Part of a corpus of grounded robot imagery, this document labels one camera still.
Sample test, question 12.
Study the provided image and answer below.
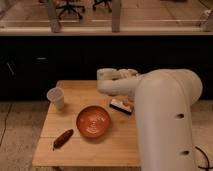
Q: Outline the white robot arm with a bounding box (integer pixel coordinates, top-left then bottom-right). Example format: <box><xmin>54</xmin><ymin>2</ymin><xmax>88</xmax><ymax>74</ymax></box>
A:
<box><xmin>97</xmin><ymin>68</ymin><xmax>203</xmax><ymax>171</ymax></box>

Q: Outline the orange bowl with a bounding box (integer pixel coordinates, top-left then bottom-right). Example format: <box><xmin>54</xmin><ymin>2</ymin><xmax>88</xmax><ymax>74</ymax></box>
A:
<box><xmin>76</xmin><ymin>106</ymin><xmax>111</xmax><ymax>138</ymax></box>

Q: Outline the wooden table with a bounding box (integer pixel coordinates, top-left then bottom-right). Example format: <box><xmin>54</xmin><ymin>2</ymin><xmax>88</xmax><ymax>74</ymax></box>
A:
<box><xmin>32</xmin><ymin>80</ymin><xmax>140</xmax><ymax>167</ymax></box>

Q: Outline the translucent plastic cup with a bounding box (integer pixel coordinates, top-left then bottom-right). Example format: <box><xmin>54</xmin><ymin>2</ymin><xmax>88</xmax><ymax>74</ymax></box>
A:
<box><xmin>46</xmin><ymin>87</ymin><xmax>65</xmax><ymax>110</ymax></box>

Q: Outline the brown sausage-shaped object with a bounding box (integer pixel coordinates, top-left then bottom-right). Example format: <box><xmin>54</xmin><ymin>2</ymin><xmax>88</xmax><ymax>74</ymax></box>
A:
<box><xmin>53</xmin><ymin>129</ymin><xmax>74</xmax><ymax>149</ymax></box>

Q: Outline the black office chair right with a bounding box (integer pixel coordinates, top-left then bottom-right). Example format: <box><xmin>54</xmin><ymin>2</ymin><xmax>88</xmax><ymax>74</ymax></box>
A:
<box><xmin>91</xmin><ymin>0</ymin><xmax>113</xmax><ymax>14</ymax></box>

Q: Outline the black office chair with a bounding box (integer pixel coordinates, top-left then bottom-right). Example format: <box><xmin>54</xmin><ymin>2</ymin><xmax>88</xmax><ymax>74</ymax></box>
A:
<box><xmin>54</xmin><ymin>0</ymin><xmax>86</xmax><ymax>20</ymax></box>
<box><xmin>91</xmin><ymin>0</ymin><xmax>113</xmax><ymax>14</ymax></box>

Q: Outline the black office chair left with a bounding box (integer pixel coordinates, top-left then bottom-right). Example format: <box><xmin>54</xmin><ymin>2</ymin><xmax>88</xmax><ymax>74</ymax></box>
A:
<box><xmin>54</xmin><ymin>0</ymin><xmax>86</xmax><ymax>20</ymax></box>

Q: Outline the black cable on floor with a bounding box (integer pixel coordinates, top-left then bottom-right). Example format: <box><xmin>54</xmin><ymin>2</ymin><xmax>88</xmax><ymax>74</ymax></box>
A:
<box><xmin>194</xmin><ymin>145</ymin><xmax>212</xmax><ymax>171</ymax></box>

